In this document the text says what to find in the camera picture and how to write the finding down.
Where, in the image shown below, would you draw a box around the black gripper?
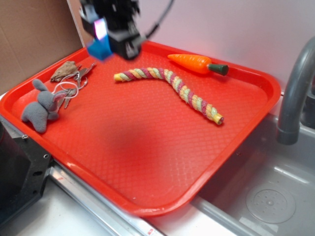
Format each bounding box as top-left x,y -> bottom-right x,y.
79,0 -> 143,60

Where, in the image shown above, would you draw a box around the blue rectangular block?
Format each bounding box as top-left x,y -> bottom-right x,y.
87,36 -> 113,61

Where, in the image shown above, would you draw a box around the brown leather key fob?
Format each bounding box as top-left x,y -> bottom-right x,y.
50,61 -> 81,82

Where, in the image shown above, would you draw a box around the metal keys on rings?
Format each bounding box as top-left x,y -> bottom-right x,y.
53,62 -> 96,110

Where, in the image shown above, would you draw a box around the brown cardboard panel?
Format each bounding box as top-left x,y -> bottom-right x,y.
0,0 -> 82,94

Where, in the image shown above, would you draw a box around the orange toy carrot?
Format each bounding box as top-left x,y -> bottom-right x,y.
167,54 -> 229,76

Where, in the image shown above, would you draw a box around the red plastic tray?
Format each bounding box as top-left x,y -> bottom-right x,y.
0,42 -> 281,217

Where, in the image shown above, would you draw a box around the grey sink faucet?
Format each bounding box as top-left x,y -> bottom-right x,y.
276,37 -> 315,145

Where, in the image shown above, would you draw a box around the grey plastic sink basin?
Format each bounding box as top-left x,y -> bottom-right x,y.
150,105 -> 315,236

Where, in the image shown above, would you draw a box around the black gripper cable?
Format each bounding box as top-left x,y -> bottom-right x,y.
140,0 -> 176,42

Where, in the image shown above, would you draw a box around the multicolour twisted rope toy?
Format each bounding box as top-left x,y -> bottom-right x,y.
114,67 -> 224,125

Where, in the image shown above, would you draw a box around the grey plush bunny keychain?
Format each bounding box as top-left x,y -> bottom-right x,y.
21,79 -> 66,134

